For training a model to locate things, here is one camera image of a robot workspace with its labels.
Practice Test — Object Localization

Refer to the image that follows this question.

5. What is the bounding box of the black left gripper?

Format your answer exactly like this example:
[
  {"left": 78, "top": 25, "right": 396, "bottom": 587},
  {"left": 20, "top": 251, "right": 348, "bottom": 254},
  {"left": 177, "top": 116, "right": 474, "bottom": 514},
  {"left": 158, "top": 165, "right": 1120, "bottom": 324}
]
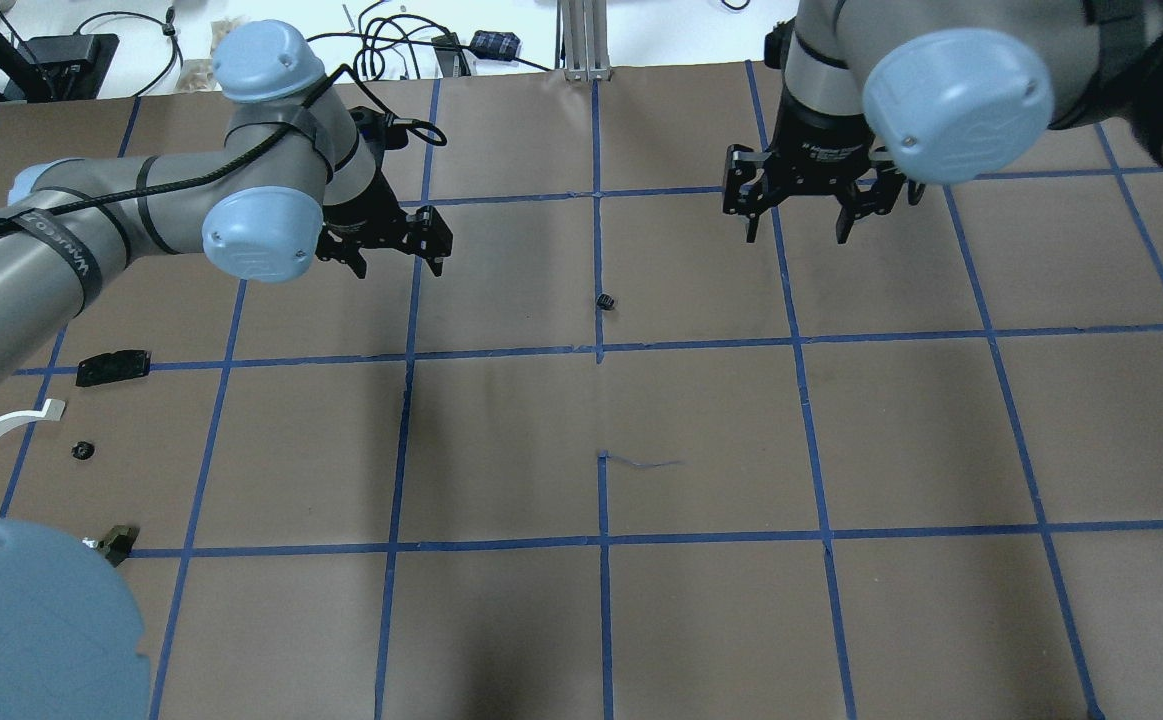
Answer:
[{"left": 316, "top": 170, "right": 454, "bottom": 279}]

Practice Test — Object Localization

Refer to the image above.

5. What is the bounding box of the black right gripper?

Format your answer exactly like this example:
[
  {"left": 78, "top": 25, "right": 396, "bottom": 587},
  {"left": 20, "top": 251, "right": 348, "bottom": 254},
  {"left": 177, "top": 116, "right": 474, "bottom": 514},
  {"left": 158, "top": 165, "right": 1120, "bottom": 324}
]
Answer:
[{"left": 722, "top": 88, "right": 927, "bottom": 245}]

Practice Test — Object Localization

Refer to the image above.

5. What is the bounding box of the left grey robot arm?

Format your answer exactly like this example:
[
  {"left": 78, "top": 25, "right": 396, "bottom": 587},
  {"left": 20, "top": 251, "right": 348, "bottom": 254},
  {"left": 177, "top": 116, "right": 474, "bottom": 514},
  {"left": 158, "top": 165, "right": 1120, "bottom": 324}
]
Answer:
[{"left": 0, "top": 20, "right": 452, "bottom": 719}]

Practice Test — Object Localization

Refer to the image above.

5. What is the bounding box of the small dark blue device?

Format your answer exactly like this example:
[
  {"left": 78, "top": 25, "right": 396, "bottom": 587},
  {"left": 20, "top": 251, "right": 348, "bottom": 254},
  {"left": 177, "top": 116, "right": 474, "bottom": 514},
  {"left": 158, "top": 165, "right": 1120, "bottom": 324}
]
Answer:
[{"left": 468, "top": 29, "right": 522, "bottom": 60}]

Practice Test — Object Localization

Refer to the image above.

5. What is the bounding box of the black flat metal plate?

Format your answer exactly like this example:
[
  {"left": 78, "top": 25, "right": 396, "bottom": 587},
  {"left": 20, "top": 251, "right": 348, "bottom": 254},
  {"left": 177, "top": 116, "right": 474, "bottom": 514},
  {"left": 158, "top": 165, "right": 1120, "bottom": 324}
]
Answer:
[{"left": 74, "top": 348, "right": 152, "bottom": 388}]

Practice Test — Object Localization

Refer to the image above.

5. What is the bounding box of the brown paper table mat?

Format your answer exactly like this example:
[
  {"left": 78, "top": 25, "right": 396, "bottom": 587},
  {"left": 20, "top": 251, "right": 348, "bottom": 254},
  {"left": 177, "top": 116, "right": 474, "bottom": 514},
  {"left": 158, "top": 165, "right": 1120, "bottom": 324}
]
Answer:
[{"left": 0, "top": 63, "right": 1163, "bottom": 719}]

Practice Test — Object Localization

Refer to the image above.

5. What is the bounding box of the black box on table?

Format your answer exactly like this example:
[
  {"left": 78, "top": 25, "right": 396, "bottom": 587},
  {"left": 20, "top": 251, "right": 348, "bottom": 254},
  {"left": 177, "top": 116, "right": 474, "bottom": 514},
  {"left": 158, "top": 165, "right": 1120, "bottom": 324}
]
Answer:
[{"left": 17, "top": 33, "right": 120, "bottom": 101}]

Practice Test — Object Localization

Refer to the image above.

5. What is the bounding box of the olive curved brake shoe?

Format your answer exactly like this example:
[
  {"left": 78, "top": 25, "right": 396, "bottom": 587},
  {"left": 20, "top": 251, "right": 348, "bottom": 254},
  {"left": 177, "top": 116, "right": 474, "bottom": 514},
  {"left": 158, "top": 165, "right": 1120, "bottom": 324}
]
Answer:
[{"left": 86, "top": 525, "right": 140, "bottom": 568}]

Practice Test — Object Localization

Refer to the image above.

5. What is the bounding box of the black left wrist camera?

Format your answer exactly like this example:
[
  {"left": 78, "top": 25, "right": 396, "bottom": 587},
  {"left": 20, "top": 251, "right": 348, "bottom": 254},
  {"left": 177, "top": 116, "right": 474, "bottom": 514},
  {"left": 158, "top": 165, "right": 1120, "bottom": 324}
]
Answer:
[{"left": 349, "top": 106, "right": 448, "bottom": 170}]

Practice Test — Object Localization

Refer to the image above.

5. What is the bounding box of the black cables bundle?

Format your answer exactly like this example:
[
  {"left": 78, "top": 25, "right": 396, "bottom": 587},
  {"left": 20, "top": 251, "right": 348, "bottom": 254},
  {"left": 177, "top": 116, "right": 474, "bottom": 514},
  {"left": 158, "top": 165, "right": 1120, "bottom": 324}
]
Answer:
[{"left": 76, "top": 0, "right": 552, "bottom": 97}]

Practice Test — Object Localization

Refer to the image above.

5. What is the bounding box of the aluminium extrusion post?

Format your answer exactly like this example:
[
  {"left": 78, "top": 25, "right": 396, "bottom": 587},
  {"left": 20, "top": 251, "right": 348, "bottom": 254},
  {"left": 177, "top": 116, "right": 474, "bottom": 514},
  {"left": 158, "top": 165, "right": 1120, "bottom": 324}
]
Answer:
[{"left": 555, "top": 1, "right": 612, "bottom": 83}]

